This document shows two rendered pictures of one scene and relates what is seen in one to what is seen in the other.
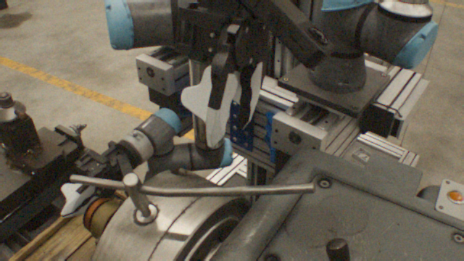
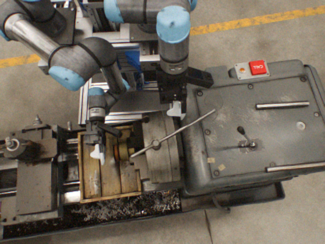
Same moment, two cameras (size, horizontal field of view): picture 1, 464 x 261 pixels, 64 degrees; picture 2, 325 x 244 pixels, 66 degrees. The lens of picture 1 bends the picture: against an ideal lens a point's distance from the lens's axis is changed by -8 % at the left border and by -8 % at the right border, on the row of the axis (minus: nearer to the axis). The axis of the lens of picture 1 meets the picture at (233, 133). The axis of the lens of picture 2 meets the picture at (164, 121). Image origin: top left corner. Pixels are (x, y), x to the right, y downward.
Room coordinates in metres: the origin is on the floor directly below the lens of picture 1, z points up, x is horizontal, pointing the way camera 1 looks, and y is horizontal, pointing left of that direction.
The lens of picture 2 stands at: (0.18, 0.24, 2.17)
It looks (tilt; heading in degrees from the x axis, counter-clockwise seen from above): 71 degrees down; 322
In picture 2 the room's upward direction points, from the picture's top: 3 degrees counter-clockwise
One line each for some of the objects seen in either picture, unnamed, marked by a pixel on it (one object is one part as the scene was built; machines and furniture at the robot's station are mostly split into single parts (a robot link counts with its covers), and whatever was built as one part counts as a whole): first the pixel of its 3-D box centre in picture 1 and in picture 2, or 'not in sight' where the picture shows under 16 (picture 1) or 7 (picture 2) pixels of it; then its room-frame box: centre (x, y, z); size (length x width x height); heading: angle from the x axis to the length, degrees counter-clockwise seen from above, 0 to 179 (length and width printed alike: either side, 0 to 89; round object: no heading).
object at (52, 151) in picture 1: (31, 153); (37, 151); (0.77, 0.55, 0.99); 0.20 x 0.10 x 0.05; 58
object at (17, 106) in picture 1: (9, 108); (15, 145); (0.79, 0.57, 1.13); 0.08 x 0.08 x 0.03
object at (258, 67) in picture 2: not in sight; (257, 68); (0.35, -0.39, 1.26); 0.06 x 0.06 x 0.02; 58
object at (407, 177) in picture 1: (388, 181); (216, 76); (0.43, -0.25, 1.24); 0.09 x 0.08 x 0.03; 58
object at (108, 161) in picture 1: (108, 167); (96, 132); (0.63, 0.28, 1.08); 0.12 x 0.09 x 0.08; 146
